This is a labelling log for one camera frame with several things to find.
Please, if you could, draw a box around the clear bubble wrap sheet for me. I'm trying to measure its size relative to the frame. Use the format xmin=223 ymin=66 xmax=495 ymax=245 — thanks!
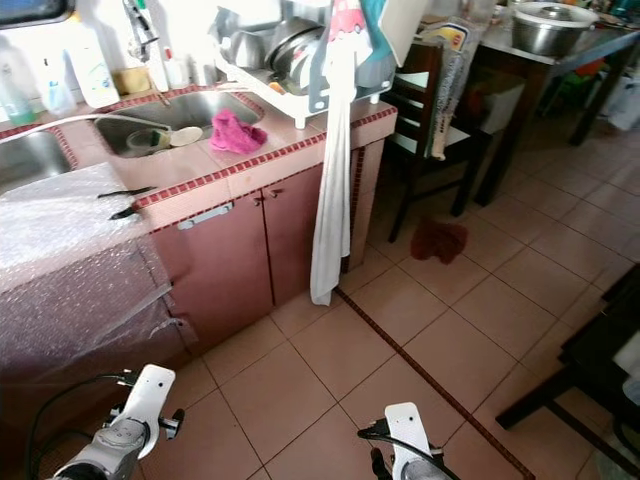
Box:
xmin=0 ymin=163 xmax=189 ymax=379

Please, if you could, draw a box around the white dish rack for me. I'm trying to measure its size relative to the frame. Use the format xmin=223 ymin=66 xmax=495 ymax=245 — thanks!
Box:
xmin=213 ymin=15 xmax=401 ymax=131

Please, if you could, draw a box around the printed plastic snack bag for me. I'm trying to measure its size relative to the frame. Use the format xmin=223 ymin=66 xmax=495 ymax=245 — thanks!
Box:
xmin=420 ymin=20 xmax=473 ymax=161

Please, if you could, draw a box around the red-brown rag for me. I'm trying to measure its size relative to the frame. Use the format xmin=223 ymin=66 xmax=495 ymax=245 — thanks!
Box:
xmin=409 ymin=216 xmax=471 ymax=267

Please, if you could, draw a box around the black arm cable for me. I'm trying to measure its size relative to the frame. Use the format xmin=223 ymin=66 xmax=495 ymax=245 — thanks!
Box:
xmin=356 ymin=420 xmax=461 ymax=480
xmin=22 ymin=372 xmax=133 ymax=480

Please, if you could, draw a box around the large steel sink basin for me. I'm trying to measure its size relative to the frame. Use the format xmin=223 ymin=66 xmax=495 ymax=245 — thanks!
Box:
xmin=0 ymin=126 xmax=79 ymax=198

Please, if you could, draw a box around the grey plastic tray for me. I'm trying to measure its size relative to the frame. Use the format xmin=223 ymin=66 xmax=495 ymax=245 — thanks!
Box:
xmin=310 ymin=40 xmax=399 ymax=111

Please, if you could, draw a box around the black stool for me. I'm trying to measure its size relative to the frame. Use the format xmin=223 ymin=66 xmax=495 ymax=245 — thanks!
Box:
xmin=494 ymin=263 xmax=640 ymax=473

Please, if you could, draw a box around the clear bottle blue cap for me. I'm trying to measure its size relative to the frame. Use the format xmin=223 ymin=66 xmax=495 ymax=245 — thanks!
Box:
xmin=0 ymin=55 xmax=39 ymax=128

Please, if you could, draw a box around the dark wooden table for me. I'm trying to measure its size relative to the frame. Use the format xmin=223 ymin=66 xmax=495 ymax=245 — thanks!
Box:
xmin=473 ymin=15 xmax=640 ymax=208

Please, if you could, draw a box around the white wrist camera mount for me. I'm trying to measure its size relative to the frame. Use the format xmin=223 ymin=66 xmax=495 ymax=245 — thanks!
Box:
xmin=383 ymin=401 xmax=435 ymax=471
xmin=115 ymin=362 xmax=178 ymax=459

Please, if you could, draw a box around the white ceramic bowl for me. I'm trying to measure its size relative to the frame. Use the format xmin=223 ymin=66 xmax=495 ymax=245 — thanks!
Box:
xmin=170 ymin=125 xmax=204 ymax=149

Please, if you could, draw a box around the white detergent bottle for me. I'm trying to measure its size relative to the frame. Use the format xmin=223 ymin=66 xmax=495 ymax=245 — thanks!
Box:
xmin=68 ymin=18 xmax=123 ymax=111

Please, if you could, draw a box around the white perforated board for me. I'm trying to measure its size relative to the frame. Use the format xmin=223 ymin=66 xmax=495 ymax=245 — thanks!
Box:
xmin=380 ymin=0 xmax=429 ymax=66

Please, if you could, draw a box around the pink car print cloth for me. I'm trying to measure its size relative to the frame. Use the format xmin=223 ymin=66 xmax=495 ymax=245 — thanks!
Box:
xmin=328 ymin=0 xmax=371 ymax=69

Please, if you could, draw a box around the large steel bowl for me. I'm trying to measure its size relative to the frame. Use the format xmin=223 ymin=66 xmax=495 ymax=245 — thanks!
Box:
xmin=265 ymin=18 xmax=331 ymax=93

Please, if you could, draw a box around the dark wooden chair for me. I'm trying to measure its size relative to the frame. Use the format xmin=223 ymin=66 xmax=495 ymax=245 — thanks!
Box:
xmin=382 ymin=38 xmax=513 ymax=244

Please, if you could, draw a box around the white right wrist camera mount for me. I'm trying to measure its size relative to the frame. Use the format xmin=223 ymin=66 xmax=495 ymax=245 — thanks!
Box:
xmin=383 ymin=401 xmax=435 ymax=471

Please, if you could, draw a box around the small steel bowl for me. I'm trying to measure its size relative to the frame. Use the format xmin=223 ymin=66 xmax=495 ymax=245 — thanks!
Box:
xmin=228 ymin=30 xmax=266 ymax=69

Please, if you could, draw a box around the steel wall faucet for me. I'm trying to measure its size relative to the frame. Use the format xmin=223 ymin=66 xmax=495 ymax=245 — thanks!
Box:
xmin=118 ymin=0 xmax=169 ymax=69

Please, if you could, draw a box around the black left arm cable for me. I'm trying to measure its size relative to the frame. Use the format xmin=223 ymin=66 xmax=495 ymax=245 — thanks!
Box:
xmin=22 ymin=372 xmax=133 ymax=480

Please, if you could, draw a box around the silver cabinet handle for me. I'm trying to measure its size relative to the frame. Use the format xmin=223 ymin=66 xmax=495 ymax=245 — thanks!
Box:
xmin=175 ymin=203 xmax=233 ymax=231

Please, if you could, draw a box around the yellow sponge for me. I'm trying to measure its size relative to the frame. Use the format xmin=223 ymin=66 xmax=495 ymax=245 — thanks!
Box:
xmin=115 ymin=66 xmax=153 ymax=96

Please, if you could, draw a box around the teal cloth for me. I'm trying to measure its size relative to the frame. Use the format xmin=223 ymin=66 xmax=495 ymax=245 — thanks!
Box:
xmin=363 ymin=0 xmax=391 ymax=61

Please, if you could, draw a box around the long white hose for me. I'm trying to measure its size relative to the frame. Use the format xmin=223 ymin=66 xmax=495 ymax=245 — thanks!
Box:
xmin=0 ymin=108 xmax=161 ymax=141

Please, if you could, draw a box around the small steel sink basin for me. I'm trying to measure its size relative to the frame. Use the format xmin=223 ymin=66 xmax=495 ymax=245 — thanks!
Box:
xmin=93 ymin=88 xmax=268 ymax=159

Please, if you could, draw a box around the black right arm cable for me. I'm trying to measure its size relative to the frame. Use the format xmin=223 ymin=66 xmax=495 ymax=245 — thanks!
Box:
xmin=356 ymin=420 xmax=461 ymax=480

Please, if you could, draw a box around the wide maroon cabinet door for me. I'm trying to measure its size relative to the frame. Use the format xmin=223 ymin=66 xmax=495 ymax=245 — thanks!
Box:
xmin=148 ymin=195 xmax=276 ymax=349

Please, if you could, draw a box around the narrow maroon cabinet door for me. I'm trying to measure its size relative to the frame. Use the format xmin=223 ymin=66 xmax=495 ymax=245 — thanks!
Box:
xmin=260 ymin=163 xmax=329 ymax=309

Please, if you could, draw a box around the steel pot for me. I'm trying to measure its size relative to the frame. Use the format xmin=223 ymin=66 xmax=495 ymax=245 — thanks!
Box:
xmin=508 ymin=0 xmax=602 ymax=59

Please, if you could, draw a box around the dark blue pan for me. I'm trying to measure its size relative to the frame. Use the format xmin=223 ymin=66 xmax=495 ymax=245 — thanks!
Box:
xmin=0 ymin=0 xmax=74 ymax=27

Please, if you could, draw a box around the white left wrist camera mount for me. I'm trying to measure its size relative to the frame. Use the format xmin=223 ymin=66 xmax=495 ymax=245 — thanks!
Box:
xmin=115 ymin=362 xmax=178 ymax=459

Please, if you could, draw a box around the clear glass bowl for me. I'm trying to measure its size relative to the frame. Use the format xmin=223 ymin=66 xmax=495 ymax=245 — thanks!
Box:
xmin=125 ymin=128 xmax=173 ymax=158

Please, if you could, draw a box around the clear plastic cup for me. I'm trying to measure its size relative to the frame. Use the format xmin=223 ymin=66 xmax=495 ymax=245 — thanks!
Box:
xmin=42 ymin=57 xmax=81 ymax=117

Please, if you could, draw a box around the long white towel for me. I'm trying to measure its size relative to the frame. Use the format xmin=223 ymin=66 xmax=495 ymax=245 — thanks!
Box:
xmin=308 ymin=45 xmax=364 ymax=308

